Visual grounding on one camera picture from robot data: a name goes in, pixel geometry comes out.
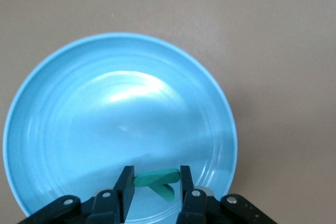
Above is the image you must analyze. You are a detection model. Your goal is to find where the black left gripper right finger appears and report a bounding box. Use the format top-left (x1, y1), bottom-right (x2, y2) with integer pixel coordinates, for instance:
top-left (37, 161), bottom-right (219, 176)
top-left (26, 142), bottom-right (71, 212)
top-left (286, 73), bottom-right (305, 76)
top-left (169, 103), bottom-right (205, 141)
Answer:
top-left (175, 165), bottom-right (278, 224)

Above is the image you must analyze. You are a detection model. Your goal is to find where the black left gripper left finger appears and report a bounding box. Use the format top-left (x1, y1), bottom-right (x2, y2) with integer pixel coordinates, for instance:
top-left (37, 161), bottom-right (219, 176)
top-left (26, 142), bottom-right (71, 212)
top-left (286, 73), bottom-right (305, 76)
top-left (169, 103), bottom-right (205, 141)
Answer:
top-left (17, 165), bottom-right (136, 224)

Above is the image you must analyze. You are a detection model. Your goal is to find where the teal foam letter y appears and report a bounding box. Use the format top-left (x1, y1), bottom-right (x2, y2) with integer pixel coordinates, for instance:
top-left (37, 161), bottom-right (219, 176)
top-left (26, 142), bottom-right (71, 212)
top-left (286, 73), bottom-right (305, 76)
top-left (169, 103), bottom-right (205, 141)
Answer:
top-left (134, 168), bottom-right (181, 201)

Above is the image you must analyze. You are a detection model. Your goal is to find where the blue round plate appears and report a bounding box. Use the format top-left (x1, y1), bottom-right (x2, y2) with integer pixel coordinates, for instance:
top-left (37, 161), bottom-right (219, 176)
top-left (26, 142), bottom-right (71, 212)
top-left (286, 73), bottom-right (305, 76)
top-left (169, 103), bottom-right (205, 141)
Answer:
top-left (2, 33), bottom-right (239, 224)

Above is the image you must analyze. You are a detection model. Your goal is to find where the brown table cover sheet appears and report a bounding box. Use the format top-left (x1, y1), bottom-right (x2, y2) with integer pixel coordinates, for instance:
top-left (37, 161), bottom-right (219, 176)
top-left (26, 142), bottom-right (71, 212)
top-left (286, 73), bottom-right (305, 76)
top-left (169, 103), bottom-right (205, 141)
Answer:
top-left (0, 0), bottom-right (336, 224)

